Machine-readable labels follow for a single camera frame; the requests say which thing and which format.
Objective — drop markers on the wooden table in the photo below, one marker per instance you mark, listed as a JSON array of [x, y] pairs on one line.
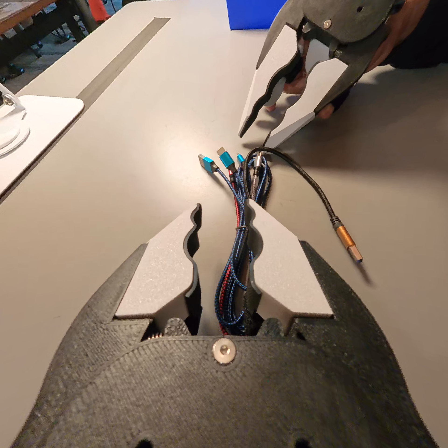
[[21, 14]]

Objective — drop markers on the grey metal table leg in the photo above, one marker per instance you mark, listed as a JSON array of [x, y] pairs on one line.
[[81, 14]]

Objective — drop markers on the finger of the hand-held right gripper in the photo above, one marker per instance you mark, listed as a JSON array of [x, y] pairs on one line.
[[276, 56], [322, 80]]

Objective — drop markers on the document stand with instruction sheet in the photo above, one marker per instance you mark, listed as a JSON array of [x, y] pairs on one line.
[[42, 122]]

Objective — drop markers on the person's right forearm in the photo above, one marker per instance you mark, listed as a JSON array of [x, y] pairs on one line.
[[423, 45]]

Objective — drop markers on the person's right hand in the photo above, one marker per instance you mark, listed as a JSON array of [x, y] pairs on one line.
[[294, 84]]

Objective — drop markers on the blue plastic bin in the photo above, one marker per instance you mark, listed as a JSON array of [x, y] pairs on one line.
[[252, 15]]

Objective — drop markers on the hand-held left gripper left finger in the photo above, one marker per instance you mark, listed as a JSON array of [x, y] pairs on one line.
[[157, 276]]

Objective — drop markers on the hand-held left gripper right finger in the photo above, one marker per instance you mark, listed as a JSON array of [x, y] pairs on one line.
[[290, 276]]

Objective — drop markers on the orange traffic cone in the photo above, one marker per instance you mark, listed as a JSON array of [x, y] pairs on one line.
[[97, 9]]

